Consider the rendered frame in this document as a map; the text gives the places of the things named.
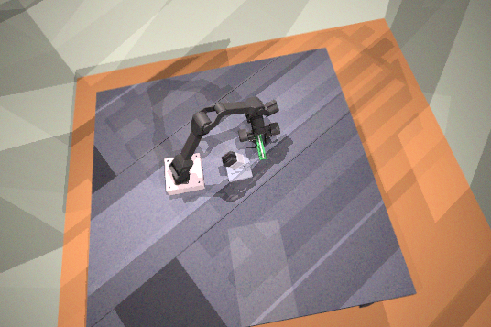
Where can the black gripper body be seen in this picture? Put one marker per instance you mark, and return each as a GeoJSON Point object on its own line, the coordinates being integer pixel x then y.
{"type": "Point", "coordinates": [258, 130]}

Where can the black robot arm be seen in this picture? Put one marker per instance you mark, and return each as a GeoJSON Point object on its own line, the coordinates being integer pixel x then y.
{"type": "Point", "coordinates": [201, 125]}

